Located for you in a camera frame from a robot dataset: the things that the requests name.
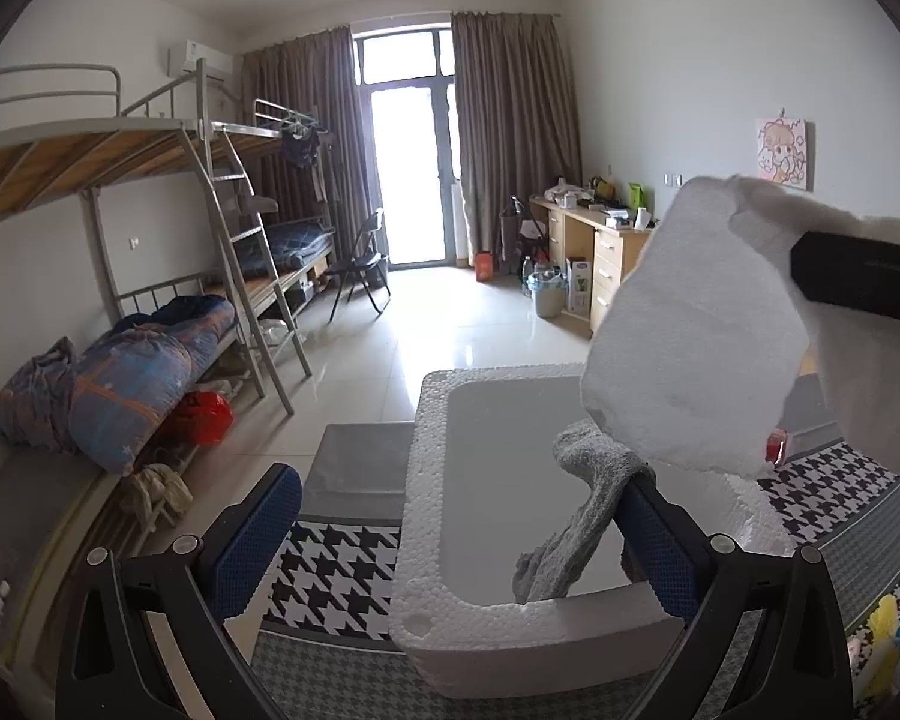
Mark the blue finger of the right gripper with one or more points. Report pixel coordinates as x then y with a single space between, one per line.
853 273

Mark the right brown curtain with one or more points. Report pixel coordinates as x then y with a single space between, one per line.
517 115

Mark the yellow foam fruit net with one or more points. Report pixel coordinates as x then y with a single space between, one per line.
875 678

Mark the black folding chair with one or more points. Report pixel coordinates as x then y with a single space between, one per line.
362 262

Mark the white styrofoam box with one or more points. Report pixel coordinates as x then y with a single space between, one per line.
483 488

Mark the white air conditioner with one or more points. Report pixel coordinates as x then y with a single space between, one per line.
185 56

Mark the wooden desk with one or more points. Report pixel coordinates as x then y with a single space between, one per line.
578 234

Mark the red plastic bag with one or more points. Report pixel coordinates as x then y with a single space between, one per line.
201 418

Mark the grey sock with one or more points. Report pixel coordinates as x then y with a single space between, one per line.
607 467

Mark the grey waste bin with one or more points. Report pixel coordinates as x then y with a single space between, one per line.
549 292

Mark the metal bunk bed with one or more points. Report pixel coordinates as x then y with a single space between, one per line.
167 193

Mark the anime wall picture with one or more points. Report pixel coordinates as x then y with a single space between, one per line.
782 151

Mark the houndstooth tablecloth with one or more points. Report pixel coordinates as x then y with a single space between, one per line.
325 649

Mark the blue orange quilt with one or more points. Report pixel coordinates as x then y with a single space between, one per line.
106 401

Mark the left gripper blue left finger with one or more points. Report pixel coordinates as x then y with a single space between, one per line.
110 665

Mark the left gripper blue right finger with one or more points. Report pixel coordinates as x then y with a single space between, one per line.
796 662

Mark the brown curtain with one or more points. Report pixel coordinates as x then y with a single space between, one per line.
306 90
517 115

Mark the left brown curtain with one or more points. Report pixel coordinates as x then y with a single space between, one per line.
306 90

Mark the red snack packet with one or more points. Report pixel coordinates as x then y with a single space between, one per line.
777 447

